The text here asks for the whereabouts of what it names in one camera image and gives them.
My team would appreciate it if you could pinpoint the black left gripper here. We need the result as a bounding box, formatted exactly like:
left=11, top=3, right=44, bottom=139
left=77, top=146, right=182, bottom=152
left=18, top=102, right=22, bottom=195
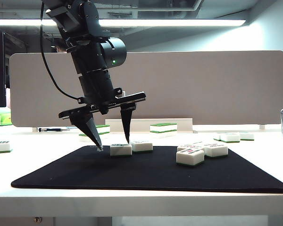
left=58, top=69, right=146, bottom=151

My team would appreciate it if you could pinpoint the bird print mahjong tile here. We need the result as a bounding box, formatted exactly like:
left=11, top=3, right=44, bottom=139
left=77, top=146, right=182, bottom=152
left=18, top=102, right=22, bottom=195
left=109, top=143, right=133, bottom=157

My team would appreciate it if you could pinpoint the red green bamboo mahjong tile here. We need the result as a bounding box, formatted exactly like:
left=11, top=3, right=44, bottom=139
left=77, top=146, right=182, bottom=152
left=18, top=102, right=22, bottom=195
left=176, top=145, right=202, bottom=153
left=239, top=132, right=255, bottom=141
left=201, top=143, right=229, bottom=158
left=176, top=148, right=205, bottom=166

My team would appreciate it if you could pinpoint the black mouse mat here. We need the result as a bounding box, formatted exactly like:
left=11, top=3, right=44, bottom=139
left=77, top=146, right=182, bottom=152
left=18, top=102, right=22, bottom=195
left=10, top=145, right=283, bottom=194

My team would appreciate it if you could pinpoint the bright green box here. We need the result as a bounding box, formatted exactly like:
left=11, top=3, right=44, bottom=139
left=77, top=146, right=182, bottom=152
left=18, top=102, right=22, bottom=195
left=0, top=113, right=12, bottom=126

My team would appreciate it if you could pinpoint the beige desk divider panel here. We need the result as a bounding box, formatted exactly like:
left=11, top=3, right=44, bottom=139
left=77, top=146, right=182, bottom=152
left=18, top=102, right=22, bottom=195
left=9, top=50, right=283, bottom=132

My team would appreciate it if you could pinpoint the brown under-desk panel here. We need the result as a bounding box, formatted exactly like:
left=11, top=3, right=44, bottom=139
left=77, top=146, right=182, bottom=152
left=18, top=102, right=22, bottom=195
left=0, top=217, right=113, bottom=226

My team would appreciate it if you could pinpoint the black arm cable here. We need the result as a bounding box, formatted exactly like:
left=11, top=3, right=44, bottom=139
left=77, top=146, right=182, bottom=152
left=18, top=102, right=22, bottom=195
left=39, top=0, right=85, bottom=101

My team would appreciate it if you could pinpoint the grey ceiling duct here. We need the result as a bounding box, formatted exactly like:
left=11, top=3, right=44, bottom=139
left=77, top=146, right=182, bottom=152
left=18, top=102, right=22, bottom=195
left=98, top=0, right=203, bottom=12

